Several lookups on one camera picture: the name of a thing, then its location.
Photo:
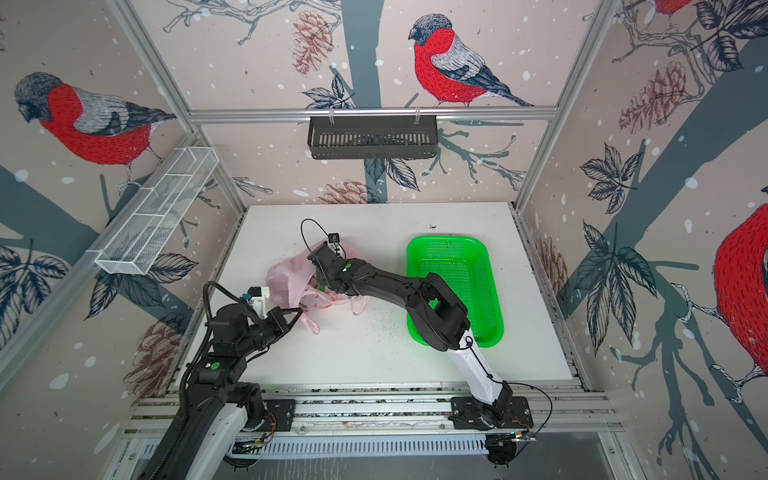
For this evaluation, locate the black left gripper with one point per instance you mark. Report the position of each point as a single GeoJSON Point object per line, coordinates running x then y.
{"type": "Point", "coordinates": [276, 317]}

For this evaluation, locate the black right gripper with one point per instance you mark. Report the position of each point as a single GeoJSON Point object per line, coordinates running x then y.
{"type": "Point", "coordinates": [324, 276]}

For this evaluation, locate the pink plastic bag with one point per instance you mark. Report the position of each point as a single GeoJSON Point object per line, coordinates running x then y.
{"type": "Point", "coordinates": [294, 283]}

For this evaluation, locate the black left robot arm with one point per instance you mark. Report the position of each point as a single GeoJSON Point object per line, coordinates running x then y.
{"type": "Point", "coordinates": [216, 405]}

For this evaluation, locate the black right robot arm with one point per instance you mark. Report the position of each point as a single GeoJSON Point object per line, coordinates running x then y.
{"type": "Point", "coordinates": [441, 319]}

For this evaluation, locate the green plastic basket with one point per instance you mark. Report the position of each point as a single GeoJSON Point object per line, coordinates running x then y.
{"type": "Point", "coordinates": [464, 263]}

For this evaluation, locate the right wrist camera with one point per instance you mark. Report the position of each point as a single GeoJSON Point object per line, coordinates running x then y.
{"type": "Point", "coordinates": [334, 242]}

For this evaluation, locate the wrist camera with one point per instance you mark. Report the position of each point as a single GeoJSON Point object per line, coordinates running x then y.
{"type": "Point", "coordinates": [258, 299]}
{"type": "Point", "coordinates": [334, 242]}

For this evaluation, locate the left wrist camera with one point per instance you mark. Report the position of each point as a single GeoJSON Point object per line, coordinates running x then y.
{"type": "Point", "coordinates": [258, 299]}

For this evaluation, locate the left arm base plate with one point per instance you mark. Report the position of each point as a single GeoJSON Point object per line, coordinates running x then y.
{"type": "Point", "coordinates": [278, 415]}

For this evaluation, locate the black hanging wall basket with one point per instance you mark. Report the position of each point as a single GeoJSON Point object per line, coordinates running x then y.
{"type": "Point", "coordinates": [375, 137]}

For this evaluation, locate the white wire mesh shelf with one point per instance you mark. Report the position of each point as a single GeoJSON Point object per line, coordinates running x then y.
{"type": "Point", "coordinates": [141, 238]}

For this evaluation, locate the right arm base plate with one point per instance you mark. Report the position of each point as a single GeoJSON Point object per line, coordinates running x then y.
{"type": "Point", "coordinates": [468, 413]}

